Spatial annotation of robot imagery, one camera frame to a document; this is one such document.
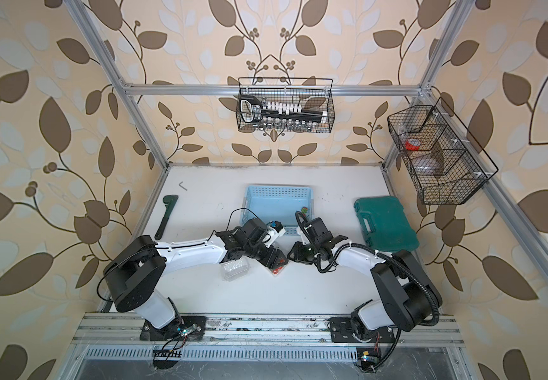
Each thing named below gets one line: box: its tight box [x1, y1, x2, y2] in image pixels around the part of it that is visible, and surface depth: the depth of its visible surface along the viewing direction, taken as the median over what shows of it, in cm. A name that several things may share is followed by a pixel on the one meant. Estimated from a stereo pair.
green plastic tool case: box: [353, 195, 420, 254], surface depth 98 cm
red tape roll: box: [404, 137, 422, 152], surface depth 84 cm
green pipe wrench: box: [154, 194, 179, 241], surface depth 104 cm
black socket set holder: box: [239, 95, 329, 123], surface depth 84 cm
